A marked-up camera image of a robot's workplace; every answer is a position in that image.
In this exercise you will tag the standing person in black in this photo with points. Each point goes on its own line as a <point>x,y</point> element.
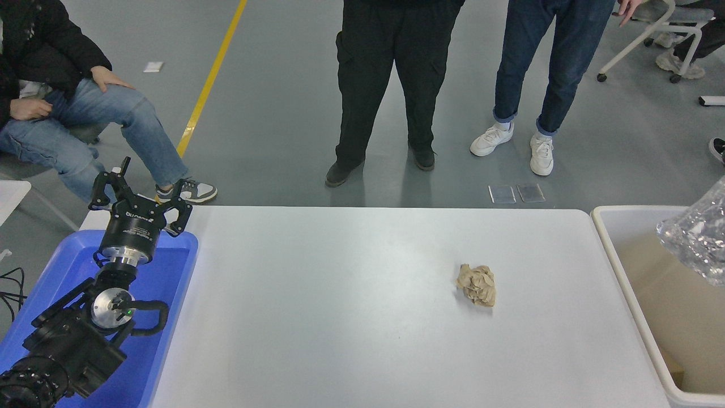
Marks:
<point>391,68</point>

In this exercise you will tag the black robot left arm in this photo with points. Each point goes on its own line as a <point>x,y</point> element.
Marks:
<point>68,345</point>

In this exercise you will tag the person's right hand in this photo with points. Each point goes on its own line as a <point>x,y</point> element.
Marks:
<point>31,109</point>

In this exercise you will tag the crumpled tan paper ball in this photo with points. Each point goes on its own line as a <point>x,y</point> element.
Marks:
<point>477,286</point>

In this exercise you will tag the white frame chair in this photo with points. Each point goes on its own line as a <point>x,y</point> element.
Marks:
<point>688,16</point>

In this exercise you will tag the large pale bin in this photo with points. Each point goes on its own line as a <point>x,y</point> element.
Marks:
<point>617,226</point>

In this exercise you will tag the person in dark trousers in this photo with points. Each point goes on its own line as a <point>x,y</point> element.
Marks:
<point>702,39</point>

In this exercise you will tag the small white table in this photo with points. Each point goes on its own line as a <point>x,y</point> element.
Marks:
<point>11,195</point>

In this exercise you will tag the seated person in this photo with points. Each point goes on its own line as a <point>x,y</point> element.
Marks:
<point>51,45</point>

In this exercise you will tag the white rectangular object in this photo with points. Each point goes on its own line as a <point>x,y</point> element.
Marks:
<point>712,100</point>

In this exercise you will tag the clear plastic square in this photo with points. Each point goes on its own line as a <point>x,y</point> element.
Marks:
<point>531,192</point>
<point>502,194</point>

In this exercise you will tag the foil plate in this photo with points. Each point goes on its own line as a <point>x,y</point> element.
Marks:
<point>696,238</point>

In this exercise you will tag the person's left hand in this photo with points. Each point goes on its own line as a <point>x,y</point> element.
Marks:
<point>630,8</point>
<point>110,78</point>

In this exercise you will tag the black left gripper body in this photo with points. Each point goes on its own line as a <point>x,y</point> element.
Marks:
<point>136,229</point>

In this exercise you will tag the standing person in jeans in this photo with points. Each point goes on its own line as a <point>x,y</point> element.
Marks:
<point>544,56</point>

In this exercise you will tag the blue plastic tray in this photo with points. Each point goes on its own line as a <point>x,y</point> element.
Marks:
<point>164,294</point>

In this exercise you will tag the grey wheeled chair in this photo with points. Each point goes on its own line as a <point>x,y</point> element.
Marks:
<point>85,133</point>

